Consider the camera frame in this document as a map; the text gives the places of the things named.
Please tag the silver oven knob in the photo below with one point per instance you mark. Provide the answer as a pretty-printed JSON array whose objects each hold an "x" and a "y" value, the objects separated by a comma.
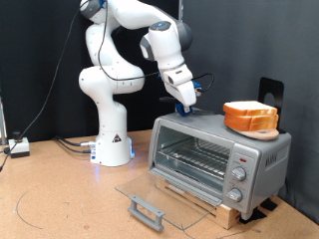
[
  {"x": 234, "y": 195},
  {"x": 238, "y": 174}
]

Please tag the silver toaster oven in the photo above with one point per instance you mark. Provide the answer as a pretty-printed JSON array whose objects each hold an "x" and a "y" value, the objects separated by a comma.
[{"x": 199, "y": 122}]

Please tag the black metal bookend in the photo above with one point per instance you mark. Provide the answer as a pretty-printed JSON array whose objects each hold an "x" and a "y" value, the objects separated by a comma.
[{"x": 279, "y": 86}]

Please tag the metal frame post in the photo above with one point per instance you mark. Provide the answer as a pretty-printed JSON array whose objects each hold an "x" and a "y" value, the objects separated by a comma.
[{"x": 2, "y": 126}]

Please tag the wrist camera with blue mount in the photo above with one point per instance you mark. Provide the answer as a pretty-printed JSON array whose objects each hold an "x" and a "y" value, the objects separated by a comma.
[{"x": 196, "y": 88}]

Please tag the wooden block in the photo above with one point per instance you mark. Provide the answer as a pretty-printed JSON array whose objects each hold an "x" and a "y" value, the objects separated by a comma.
[{"x": 226, "y": 215}]

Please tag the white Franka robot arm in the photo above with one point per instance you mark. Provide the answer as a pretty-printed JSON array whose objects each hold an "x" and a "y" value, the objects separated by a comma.
[{"x": 109, "y": 132}]

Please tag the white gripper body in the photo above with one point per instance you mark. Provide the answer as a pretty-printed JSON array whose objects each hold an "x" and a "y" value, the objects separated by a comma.
[{"x": 182, "y": 93}]

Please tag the round wooden board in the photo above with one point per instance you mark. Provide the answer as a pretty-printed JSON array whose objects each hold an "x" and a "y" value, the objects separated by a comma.
[{"x": 262, "y": 135}]

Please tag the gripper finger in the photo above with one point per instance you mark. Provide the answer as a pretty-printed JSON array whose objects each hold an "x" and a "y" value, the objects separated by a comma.
[{"x": 187, "y": 109}]

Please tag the vertical aluminium pole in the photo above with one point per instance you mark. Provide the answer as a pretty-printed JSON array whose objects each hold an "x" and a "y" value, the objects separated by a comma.
[{"x": 181, "y": 10}]

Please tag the black foam pad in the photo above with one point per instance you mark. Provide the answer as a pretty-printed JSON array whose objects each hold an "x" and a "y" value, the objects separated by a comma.
[
  {"x": 269, "y": 205},
  {"x": 257, "y": 215}
]

